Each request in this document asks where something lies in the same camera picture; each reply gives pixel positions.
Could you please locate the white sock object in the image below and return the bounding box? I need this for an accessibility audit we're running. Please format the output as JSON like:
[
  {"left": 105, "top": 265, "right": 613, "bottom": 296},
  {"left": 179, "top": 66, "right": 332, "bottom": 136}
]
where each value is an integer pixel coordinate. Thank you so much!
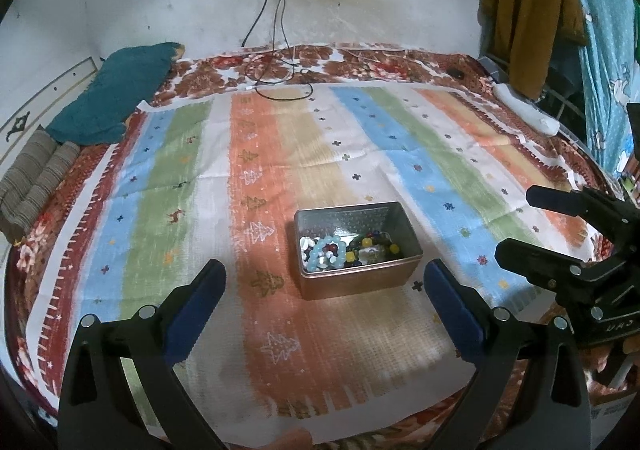
[{"left": 492, "top": 83, "right": 561, "bottom": 136}]

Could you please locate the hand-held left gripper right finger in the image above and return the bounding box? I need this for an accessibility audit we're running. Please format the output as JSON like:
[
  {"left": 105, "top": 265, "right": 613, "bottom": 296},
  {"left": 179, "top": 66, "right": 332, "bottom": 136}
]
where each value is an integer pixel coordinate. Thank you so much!
[{"left": 422, "top": 257, "right": 593, "bottom": 450}]

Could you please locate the teal pillow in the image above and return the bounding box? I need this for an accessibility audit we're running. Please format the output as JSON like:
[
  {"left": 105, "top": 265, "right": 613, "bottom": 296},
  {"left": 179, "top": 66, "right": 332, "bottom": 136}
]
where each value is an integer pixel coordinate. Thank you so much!
[{"left": 45, "top": 43, "right": 186, "bottom": 146}]

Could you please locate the cardboard box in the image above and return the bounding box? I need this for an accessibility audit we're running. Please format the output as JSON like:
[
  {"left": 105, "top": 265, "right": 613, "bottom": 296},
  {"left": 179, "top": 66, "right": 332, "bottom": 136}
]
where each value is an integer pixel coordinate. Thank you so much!
[{"left": 585, "top": 380, "right": 640, "bottom": 450}]

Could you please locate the metal tin box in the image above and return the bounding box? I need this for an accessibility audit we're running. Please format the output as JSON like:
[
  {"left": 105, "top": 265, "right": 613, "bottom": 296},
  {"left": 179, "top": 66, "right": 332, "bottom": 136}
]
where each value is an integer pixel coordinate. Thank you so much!
[{"left": 292, "top": 201, "right": 425, "bottom": 302}]

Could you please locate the grey striped folded blanket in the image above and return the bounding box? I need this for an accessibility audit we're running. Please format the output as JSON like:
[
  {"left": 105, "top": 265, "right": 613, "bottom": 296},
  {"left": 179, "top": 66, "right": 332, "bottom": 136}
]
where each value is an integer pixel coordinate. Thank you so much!
[{"left": 0, "top": 130, "right": 82, "bottom": 242}]

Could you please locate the black cable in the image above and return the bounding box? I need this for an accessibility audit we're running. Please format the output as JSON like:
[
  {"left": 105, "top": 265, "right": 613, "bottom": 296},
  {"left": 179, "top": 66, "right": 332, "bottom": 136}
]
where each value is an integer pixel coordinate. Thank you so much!
[
  {"left": 255, "top": 0, "right": 315, "bottom": 102},
  {"left": 242, "top": 0, "right": 296, "bottom": 84}
]

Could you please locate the teal printed cloth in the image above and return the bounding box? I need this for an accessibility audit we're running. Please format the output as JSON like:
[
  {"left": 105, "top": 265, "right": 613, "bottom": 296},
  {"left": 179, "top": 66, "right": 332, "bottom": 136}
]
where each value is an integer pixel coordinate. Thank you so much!
[{"left": 540, "top": 0, "right": 640, "bottom": 177}]

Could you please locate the multicolour bead bracelet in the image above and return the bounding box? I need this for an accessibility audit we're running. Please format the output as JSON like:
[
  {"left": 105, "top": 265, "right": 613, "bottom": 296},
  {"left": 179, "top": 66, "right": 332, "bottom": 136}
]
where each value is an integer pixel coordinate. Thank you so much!
[{"left": 345, "top": 229, "right": 402, "bottom": 267}]

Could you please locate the colourful striped mat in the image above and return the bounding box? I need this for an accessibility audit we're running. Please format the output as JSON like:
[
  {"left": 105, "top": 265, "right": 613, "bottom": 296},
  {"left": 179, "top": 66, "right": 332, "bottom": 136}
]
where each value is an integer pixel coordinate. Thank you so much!
[{"left": 27, "top": 83, "right": 601, "bottom": 442}]

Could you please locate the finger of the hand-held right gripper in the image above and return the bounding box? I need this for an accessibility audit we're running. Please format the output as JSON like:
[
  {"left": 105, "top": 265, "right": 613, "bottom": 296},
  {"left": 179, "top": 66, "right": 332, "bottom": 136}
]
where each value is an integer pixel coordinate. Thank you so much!
[
  {"left": 494, "top": 237, "right": 607, "bottom": 304},
  {"left": 526, "top": 184, "right": 640, "bottom": 252}
]

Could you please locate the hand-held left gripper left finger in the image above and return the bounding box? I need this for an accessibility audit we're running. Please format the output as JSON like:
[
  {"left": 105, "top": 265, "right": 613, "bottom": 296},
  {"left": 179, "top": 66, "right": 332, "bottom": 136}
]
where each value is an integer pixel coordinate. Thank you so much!
[{"left": 57, "top": 257, "right": 228, "bottom": 450}]

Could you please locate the brown hanging garment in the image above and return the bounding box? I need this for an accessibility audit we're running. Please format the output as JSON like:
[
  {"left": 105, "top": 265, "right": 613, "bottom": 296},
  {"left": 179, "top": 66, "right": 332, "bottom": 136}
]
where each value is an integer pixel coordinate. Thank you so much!
[{"left": 477, "top": 0, "right": 587, "bottom": 102}]

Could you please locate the light blue bead bracelet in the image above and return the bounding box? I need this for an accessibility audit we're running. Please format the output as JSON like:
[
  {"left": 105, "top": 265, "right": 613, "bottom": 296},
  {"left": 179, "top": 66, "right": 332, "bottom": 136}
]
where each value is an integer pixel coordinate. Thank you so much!
[{"left": 306, "top": 234, "right": 347, "bottom": 275}]

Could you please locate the white headboard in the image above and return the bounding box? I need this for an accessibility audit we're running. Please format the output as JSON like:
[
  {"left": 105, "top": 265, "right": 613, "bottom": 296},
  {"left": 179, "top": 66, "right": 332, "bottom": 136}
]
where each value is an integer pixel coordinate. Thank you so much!
[{"left": 0, "top": 55, "right": 101, "bottom": 151}]

